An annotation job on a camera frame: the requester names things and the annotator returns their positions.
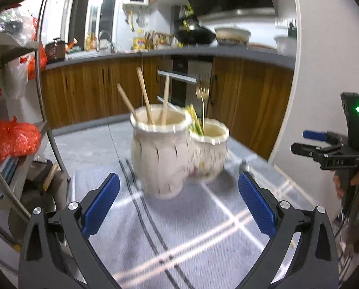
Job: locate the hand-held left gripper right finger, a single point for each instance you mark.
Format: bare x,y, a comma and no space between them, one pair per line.
256,206

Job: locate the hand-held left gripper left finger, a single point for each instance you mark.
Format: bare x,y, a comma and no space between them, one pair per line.
99,204

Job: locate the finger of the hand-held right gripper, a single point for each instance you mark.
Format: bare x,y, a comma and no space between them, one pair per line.
314,135
305,150

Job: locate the floral ceramic utensil holder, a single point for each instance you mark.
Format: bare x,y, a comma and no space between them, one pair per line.
158,162

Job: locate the yellow plastic shovel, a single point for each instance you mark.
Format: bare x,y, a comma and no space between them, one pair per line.
190,112

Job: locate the gold fork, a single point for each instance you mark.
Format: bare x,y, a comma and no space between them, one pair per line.
202,94

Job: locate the grey striped tablecloth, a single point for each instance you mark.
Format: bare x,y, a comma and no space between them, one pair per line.
197,234

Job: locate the white bowl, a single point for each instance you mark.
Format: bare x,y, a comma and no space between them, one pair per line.
284,44

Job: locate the grey kitchen countertop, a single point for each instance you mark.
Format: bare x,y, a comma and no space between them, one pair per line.
251,54

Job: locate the large orange plastic bag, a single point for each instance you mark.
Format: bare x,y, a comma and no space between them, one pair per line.
11,140

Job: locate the wooden base cabinets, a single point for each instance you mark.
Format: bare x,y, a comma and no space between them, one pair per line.
86,93

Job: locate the metal shelf rack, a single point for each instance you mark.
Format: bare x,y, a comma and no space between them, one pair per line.
44,96

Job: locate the white lidded pot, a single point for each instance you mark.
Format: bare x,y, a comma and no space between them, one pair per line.
232,36

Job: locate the built-in oven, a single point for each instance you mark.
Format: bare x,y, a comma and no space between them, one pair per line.
182,69

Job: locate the white plastic bag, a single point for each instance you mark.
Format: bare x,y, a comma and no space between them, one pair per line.
15,78

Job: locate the hanging orange plastic bag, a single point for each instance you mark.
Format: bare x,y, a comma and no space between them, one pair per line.
36,63

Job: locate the black wok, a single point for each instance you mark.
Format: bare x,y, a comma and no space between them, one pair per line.
194,36

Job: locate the amber glass bottles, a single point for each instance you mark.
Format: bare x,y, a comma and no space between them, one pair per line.
90,42

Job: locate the yellow oil bottle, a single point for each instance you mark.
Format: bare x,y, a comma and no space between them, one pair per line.
139,42

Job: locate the metal faucet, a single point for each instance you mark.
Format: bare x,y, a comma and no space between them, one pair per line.
105,37

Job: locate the black spice rack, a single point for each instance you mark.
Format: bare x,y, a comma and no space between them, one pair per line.
184,16

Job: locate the kitchen window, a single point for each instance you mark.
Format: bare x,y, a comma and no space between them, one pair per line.
92,9

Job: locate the clear plastic bag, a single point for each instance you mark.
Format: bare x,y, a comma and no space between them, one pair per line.
12,25

